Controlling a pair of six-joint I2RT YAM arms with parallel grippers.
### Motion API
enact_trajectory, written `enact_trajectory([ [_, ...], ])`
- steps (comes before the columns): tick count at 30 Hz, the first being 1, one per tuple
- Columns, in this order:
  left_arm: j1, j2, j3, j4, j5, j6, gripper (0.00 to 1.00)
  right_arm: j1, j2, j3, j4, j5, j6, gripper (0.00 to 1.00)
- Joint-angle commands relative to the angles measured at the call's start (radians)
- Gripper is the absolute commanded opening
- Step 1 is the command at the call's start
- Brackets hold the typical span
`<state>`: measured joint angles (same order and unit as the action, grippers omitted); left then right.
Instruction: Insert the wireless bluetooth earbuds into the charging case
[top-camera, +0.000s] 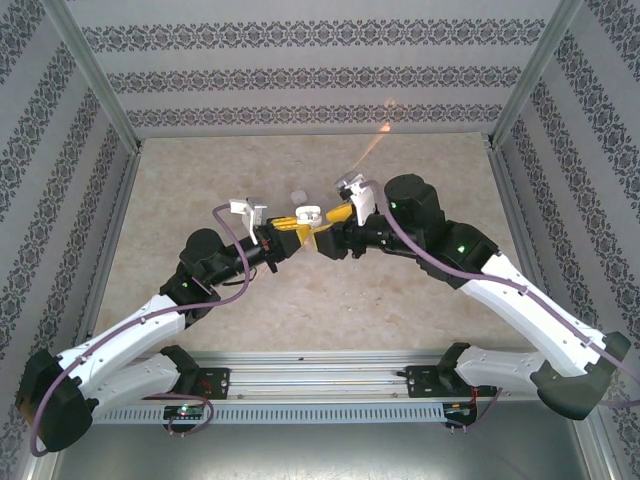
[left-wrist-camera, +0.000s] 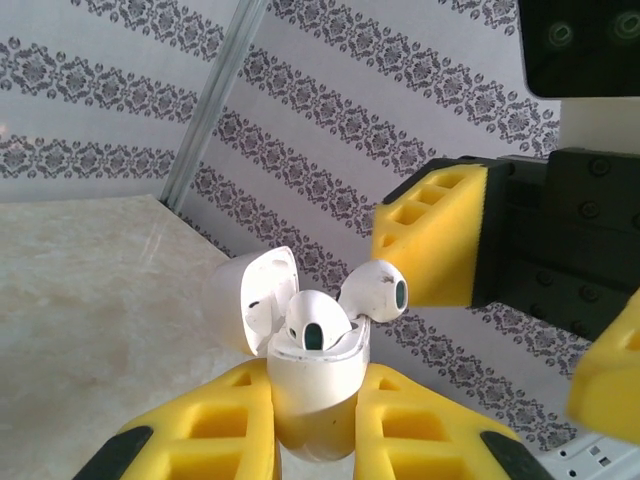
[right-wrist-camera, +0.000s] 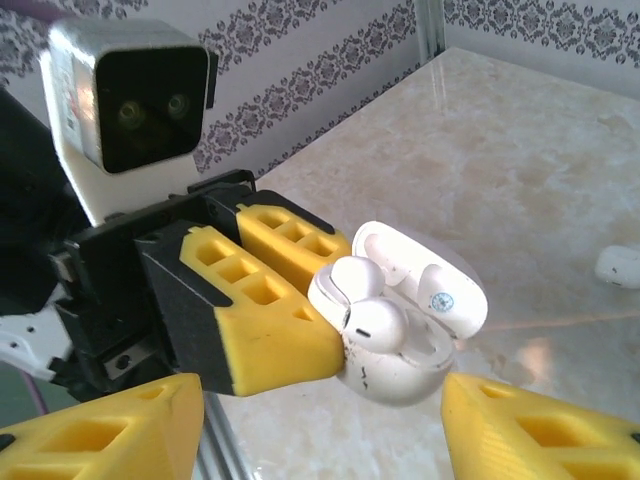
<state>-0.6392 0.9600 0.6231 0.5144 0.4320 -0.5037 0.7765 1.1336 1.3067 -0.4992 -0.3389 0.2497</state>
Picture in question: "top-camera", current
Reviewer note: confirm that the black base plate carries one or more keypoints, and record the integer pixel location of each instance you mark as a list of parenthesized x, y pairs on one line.
[(217, 382), (422, 382)]

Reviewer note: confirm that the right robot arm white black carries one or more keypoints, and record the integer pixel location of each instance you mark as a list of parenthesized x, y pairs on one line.
[(525, 320)]

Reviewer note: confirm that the left aluminium frame post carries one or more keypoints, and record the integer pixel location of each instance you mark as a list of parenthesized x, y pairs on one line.
[(95, 75)]

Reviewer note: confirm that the small white rounded cap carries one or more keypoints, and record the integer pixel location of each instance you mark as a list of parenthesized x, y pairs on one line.
[(299, 195)]

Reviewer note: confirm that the aluminium frame post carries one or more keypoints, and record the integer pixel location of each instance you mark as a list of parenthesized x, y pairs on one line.
[(95, 75), (532, 75)]

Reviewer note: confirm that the right aluminium frame post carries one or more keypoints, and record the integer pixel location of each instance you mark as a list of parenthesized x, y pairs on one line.
[(532, 75)]

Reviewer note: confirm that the left small circuit board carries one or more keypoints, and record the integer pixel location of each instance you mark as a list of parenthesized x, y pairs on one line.
[(185, 412)]

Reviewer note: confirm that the small circuit board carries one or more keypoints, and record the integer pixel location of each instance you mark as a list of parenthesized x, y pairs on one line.
[(460, 410), (185, 412)]

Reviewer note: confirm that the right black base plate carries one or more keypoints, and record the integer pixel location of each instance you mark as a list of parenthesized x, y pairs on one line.
[(422, 382)]

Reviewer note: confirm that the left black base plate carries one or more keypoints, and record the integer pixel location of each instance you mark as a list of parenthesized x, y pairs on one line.
[(217, 382)]

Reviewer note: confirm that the left aluminium side rail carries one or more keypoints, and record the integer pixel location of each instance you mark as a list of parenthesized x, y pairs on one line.
[(107, 250)]

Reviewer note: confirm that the right small circuit board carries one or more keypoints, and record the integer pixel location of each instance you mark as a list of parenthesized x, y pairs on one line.
[(460, 410)]

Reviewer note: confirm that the grey metal sheet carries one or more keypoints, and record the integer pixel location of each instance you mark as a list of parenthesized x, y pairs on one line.
[(320, 450)]

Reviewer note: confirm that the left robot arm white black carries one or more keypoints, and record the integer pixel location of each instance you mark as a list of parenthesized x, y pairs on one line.
[(125, 335)]

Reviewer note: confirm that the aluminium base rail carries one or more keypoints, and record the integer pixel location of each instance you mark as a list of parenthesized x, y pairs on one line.
[(320, 380)]

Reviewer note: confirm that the aluminium side rail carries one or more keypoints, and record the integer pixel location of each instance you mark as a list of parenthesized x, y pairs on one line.
[(531, 250), (107, 250)]

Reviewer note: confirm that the right aluminium side rail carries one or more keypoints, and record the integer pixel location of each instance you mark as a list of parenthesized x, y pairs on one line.
[(531, 250)]

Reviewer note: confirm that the white earbud charging case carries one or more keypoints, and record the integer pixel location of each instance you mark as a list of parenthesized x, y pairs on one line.
[(307, 209)]

